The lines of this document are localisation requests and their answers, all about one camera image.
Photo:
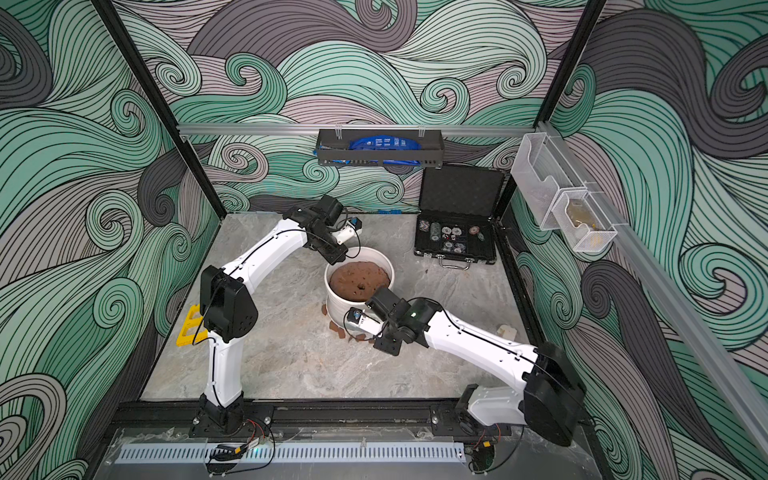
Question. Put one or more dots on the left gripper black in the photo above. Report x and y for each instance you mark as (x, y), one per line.
(340, 257)

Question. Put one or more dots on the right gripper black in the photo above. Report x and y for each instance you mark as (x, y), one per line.
(387, 340)

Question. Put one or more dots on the white ceramic pot with mud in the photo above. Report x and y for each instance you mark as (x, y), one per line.
(351, 283)

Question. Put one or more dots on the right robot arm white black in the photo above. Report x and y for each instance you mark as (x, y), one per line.
(542, 390)

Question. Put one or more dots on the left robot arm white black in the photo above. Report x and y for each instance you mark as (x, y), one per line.
(229, 312)

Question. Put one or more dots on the small white square object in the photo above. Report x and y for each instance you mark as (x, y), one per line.
(507, 332)

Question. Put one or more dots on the black open poker chip case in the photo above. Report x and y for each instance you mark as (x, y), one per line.
(456, 206)

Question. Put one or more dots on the yellow toy block piece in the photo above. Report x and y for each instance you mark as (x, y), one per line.
(192, 331)

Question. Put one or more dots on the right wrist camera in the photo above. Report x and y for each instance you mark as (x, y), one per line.
(357, 322)

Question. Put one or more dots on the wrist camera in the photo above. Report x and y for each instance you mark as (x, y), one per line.
(357, 322)
(349, 230)

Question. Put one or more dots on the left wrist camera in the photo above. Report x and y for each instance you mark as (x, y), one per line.
(349, 230)

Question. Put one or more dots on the black wall tray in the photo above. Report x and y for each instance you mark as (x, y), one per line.
(399, 148)

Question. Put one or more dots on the aluminium wall rail back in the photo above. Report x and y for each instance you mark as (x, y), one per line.
(305, 129)

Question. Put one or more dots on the large clear wall bin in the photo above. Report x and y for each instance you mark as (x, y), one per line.
(542, 173)

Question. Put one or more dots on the small clear wall bin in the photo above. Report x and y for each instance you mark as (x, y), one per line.
(577, 218)

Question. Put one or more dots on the white perforated cable duct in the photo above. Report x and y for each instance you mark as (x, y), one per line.
(298, 452)

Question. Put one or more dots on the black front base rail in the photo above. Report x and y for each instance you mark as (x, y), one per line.
(433, 412)

